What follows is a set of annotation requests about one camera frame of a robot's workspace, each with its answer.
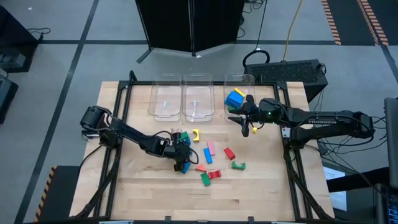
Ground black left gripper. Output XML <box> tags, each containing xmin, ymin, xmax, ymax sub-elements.
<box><xmin>154</xmin><ymin>133</ymin><xmax>191</xmax><ymax>172</ymax></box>

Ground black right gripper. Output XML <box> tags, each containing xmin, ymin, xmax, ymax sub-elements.
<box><xmin>228</xmin><ymin>98</ymin><xmax>282</xmax><ymax>138</ymax></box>

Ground large green wedge block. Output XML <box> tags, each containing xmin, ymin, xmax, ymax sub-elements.
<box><xmin>200</xmin><ymin>172</ymin><xmax>212</xmax><ymax>187</ymax></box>

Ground clear plastic bin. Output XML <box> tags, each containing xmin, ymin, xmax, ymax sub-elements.
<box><xmin>147</xmin><ymin>73</ymin><xmax>183</xmax><ymax>123</ymax></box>
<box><xmin>223</xmin><ymin>73</ymin><xmax>259</xmax><ymax>123</ymax></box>
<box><xmin>182</xmin><ymin>73</ymin><xmax>216</xmax><ymax>123</ymax></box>

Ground black perforated computer case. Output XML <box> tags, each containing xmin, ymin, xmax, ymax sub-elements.
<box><xmin>244</xmin><ymin>58</ymin><xmax>330</xmax><ymax>103</ymax></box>

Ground white paper sheet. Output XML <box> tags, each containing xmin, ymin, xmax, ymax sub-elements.
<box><xmin>323</xmin><ymin>166</ymin><xmax>348</xmax><ymax>212</ymax></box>

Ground black mat hazard edge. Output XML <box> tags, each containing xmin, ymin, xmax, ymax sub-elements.
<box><xmin>34</xmin><ymin>165</ymin><xmax>81</xmax><ymax>223</ymax></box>

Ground black folding partition screen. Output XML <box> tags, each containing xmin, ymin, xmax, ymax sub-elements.
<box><xmin>135</xmin><ymin>0</ymin><xmax>246</xmax><ymax>65</ymax></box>

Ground black side desk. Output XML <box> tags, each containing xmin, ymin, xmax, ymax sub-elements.
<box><xmin>326</xmin><ymin>167</ymin><xmax>391</xmax><ymax>224</ymax></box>

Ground black mat orange stripes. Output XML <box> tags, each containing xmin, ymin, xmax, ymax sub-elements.
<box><xmin>321</xmin><ymin>0</ymin><xmax>398</xmax><ymax>47</ymax></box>

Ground grey monitor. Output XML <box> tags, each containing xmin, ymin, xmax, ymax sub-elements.
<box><xmin>384</xmin><ymin>97</ymin><xmax>398</xmax><ymax>190</ymax></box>

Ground dark monitor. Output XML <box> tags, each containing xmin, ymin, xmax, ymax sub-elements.
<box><xmin>0</xmin><ymin>74</ymin><xmax>19</xmax><ymax>124</ymax></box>

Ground black equipment cart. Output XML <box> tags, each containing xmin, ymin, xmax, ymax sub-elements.
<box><xmin>0</xmin><ymin>6</ymin><xmax>40</xmax><ymax>74</ymax></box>

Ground black aluminium table frame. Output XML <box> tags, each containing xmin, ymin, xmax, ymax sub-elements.
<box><xmin>70</xmin><ymin>70</ymin><xmax>335</xmax><ymax>224</ymax></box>

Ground black looped cable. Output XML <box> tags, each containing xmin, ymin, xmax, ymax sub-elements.
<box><xmin>241</xmin><ymin>0</ymin><xmax>271</xmax><ymax>68</ymax></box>

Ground yellow cable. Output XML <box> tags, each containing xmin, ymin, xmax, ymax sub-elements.
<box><xmin>282</xmin><ymin>0</ymin><xmax>304</xmax><ymax>62</ymax></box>

